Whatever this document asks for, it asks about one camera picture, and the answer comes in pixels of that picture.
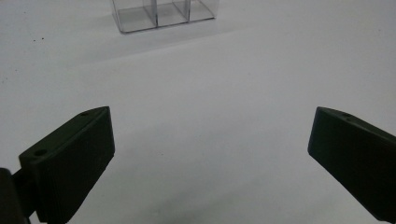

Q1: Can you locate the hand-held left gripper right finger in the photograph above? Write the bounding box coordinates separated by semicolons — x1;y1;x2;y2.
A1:
307;106;396;224

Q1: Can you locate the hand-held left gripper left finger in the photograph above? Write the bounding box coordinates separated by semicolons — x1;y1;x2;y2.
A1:
11;105;116;224

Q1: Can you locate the clear acrylic compartment organizer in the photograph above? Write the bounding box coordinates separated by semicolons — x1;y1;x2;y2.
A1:
110;0;220;35

